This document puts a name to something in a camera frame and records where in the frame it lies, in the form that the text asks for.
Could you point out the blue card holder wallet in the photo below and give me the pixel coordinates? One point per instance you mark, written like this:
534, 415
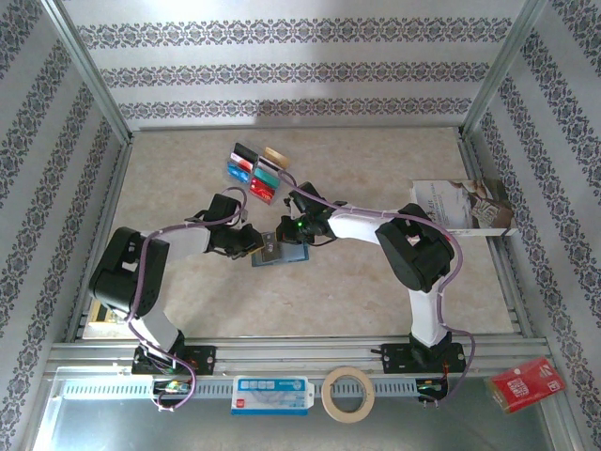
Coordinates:
293, 256

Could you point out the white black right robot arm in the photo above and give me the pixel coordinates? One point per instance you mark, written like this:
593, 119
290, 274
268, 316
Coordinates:
352, 228

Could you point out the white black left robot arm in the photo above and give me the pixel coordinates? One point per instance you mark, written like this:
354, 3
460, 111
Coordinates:
188, 239

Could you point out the blue card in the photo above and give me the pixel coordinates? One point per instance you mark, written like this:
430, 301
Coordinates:
238, 173

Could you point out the clear acrylic card rack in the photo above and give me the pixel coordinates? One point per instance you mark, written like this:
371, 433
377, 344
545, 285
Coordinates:
256, 175

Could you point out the red and white card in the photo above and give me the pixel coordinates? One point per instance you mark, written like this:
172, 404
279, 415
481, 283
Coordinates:
240, 162

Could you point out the teal card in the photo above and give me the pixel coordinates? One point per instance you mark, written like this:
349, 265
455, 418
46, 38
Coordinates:
265, 176

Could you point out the black card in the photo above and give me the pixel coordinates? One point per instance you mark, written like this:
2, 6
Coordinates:
245, 151

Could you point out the gold card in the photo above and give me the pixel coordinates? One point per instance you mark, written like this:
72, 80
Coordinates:
277, 157

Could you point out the aluminium table edge strip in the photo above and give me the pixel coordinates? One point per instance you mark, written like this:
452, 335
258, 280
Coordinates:
300, 128
114, 188
521, 326

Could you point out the white and blue label box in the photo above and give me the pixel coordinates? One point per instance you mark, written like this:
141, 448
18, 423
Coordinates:
272, 397

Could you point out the gold brown flat object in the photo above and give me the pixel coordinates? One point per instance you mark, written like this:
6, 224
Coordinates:
105, 315

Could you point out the small lit circuit board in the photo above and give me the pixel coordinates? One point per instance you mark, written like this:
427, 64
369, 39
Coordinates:
429, 387
171, 386

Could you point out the white brown book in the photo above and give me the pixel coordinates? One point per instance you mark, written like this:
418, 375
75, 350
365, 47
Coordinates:
469, 202

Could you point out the beige masking tape roll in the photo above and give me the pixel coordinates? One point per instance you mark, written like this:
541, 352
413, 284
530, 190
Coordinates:
325, 394

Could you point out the grey metal shelf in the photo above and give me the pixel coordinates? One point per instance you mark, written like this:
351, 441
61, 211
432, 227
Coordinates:
141, 430

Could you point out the red box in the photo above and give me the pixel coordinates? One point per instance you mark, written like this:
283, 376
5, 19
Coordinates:
521, 385

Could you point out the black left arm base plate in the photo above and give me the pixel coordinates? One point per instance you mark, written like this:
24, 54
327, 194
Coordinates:
203, 359

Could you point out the aluminium mounting rail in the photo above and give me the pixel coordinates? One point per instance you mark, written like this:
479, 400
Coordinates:
300, 354

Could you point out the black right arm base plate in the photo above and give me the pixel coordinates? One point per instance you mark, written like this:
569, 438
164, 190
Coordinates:
394, 359

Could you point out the aluminium frame post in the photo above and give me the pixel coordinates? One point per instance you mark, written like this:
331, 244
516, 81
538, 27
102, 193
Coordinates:
89, 70
500, 70

